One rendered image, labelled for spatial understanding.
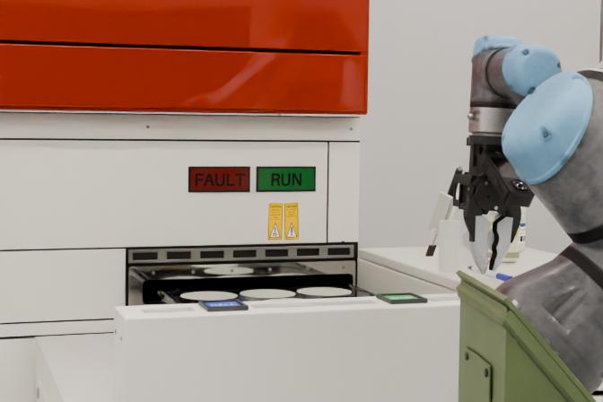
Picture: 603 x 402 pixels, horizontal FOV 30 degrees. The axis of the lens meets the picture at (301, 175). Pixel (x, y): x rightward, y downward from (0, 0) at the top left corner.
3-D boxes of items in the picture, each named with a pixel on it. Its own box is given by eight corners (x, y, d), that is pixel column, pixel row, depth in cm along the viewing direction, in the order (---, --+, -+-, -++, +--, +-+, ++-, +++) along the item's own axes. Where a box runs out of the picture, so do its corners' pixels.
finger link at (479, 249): (470, 269, 179) (476, 212, 179) (488, 275, 173) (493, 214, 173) (452, 268, 178) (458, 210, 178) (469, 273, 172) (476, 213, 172)
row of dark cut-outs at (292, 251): (127, 263, 206) (127, 249, 206) (353, 257, 219) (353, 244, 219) (128, 263, 205) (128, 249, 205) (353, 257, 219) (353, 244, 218)
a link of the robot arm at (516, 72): (589, 90, 162) (554, 92, 172) (543, 30, 160) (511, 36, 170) (551, 126, 161) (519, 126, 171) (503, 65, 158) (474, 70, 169)
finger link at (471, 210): (486, 242, 175) (492, 187, 175) (492, 243, 173) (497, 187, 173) (459, 240, 173) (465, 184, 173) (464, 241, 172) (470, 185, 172)
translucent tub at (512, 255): (469, 257, 206) (470, 220, 206) (510, 257, 206) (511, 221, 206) (477, 263, 199) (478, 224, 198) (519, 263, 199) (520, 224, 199)
